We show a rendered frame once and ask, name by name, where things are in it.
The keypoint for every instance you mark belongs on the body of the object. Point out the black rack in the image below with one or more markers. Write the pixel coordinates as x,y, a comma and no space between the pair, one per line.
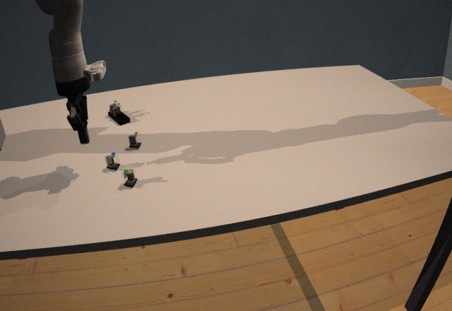
123,119

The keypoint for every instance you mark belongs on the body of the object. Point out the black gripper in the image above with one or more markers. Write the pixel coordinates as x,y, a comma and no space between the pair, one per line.
77,103

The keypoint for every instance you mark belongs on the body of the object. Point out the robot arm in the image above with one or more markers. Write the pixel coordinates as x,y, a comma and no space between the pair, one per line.
68,59

